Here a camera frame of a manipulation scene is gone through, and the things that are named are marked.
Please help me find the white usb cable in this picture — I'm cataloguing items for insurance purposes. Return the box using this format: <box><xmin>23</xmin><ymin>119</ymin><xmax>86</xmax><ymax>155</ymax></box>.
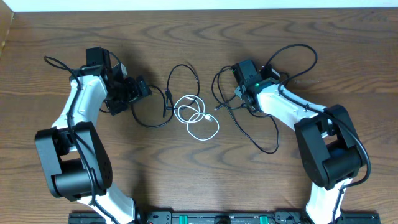
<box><xmin>172</xmin><ymin>94</ymin><xmax>220</xmax><ymax>142</ymax></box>

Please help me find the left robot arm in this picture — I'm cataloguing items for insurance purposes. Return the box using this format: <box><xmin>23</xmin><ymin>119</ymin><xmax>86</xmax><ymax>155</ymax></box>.
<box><xmin>35</xmin><ymin>47</ymin><xmax>152</xmax><ymax>223</ymax></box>

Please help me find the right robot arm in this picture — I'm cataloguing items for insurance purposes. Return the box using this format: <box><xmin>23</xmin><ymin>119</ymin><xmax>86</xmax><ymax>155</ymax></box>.
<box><xmin>231</xmin><ymin>60</ymin><xmax>370</xmax><ymax>223</ymax></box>

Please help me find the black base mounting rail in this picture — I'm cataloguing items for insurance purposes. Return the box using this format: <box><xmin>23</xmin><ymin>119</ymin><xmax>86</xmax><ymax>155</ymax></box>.
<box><xmin>68</xmin><ymin>211</ymin><xmax>381</xmax><ymax>224</ymax></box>

